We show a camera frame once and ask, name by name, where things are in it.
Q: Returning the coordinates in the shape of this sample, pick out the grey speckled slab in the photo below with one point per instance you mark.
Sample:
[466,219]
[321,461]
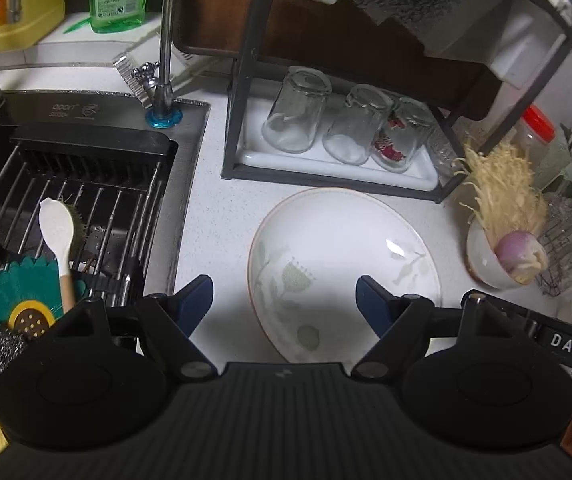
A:
[415,5]

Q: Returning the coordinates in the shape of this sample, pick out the chrome slim faucet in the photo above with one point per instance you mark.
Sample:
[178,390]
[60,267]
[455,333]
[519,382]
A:
[165,60]

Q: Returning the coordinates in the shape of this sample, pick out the red lid jar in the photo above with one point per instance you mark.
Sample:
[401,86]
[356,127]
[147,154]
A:
[538,135]

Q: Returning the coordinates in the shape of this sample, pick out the enoki mushroom bundle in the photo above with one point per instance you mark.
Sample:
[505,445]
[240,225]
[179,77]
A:
[500,190]

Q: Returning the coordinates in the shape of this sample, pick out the white drip tray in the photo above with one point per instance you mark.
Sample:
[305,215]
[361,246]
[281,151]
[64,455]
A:
[251,150]

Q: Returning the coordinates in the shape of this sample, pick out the white plastic box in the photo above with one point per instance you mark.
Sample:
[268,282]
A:
[505,45]

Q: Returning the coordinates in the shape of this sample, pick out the brown wooden cutting board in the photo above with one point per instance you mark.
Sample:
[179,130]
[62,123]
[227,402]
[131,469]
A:
[316,35]

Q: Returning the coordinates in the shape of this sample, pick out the black sink drain rack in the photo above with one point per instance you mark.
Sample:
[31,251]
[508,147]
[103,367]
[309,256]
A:
[96,160]

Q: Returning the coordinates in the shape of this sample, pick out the green flower dishcloth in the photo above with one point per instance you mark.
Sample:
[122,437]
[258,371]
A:
[11,285]

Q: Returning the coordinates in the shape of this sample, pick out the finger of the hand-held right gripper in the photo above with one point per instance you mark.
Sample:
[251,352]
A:
[540,327]

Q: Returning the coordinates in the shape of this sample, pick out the stainless steel sink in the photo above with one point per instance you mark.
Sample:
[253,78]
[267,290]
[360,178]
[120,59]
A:
[188,170]

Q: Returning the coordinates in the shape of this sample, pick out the clear drinking glass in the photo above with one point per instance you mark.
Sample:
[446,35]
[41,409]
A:
[353,130]
[293,115]

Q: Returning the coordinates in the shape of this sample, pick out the purple onion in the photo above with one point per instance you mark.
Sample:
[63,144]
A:
[518,255]

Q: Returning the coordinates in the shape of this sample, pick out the black metal dish rack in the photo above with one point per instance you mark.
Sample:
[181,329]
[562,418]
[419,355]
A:
[242,70]

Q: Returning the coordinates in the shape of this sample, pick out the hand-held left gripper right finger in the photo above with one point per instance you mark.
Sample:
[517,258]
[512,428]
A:
[370,305]

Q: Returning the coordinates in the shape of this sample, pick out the white ceramic bowl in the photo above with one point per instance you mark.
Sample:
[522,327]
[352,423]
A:
[480,260]

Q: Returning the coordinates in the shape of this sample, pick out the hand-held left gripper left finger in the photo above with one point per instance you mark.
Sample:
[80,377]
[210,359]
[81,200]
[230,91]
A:
[198,300]

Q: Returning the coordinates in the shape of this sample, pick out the white floral plate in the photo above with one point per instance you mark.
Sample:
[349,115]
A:
[336,240]

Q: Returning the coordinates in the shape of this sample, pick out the white silicone spatula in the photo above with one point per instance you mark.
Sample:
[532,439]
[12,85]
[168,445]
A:
[57,230]

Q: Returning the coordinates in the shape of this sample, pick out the red printed drinking glass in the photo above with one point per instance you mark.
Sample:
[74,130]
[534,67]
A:
[398,140]

